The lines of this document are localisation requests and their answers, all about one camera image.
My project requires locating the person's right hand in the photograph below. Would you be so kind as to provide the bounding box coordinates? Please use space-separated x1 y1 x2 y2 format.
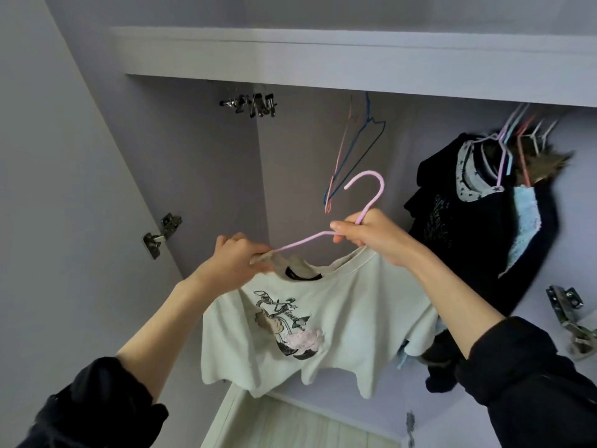
331 208 428 271

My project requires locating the person's left hand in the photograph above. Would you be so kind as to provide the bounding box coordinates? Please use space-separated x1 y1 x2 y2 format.
187 232 278 301

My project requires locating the pink wire hanger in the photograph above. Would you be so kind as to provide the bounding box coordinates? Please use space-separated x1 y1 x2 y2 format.
493 102 530 192
250 170 386 267
515 114 539 189

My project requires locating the black star-trim graphic t-shirt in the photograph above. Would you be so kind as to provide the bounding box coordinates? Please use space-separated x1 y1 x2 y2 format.
404 133 524 304

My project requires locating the white cartoon print t-shirt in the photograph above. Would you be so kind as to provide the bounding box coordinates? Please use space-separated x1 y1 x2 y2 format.
200 245 440 399

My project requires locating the light blue knit sweater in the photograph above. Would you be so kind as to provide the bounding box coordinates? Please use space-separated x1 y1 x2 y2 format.
499 186 542 278

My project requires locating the white wire hanger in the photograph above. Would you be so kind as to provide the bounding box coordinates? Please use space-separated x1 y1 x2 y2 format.
530 119 561 157

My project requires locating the light grey wardrobe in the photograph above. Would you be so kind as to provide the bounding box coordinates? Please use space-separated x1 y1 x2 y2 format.
0 0 597 448

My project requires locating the person's right forearm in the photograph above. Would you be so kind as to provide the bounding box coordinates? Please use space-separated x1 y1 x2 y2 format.
405 242 597 448

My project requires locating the person's left forearm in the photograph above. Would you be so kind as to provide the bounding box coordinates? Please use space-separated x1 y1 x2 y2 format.
19 275 223 448

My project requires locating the grey wardrobe shelf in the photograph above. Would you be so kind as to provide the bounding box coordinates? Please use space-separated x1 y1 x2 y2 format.
110 26 597 108

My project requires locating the bunch of pastel hangers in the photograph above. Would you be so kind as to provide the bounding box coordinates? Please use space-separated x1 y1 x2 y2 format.
323 93 386 215

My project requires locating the cluster of metal clips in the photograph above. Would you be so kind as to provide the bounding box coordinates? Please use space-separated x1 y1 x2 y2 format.
219 92 278 119

